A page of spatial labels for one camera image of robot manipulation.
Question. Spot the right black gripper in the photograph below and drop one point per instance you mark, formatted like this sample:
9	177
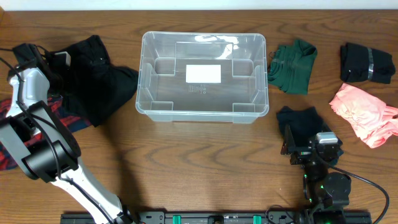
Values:
289	147

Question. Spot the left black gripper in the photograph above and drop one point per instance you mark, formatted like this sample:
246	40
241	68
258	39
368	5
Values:
42	63

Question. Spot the dark navy garment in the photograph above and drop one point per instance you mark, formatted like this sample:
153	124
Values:
304	124

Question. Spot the large black garment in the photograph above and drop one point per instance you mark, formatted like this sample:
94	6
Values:
93	87

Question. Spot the dark green shirt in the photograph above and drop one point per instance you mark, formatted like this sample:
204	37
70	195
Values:
291	67

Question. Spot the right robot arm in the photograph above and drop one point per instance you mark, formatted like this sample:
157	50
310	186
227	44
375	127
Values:
328	192

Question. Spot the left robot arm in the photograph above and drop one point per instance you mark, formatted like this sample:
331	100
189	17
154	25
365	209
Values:
43	147

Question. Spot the pink crumpled garment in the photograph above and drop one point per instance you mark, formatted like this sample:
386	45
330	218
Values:
372	120

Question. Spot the clear plastic storage bin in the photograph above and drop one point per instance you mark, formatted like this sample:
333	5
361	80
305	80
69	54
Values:
164	95

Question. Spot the red plaid flannel shirt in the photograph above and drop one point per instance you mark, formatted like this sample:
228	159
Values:
72	122

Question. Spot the black rolled garment with band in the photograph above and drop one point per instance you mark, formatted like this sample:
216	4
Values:
360	63

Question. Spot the white label in bin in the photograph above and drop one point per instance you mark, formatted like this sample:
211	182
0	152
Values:
203	73

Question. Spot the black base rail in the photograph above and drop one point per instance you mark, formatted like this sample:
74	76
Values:
253	218

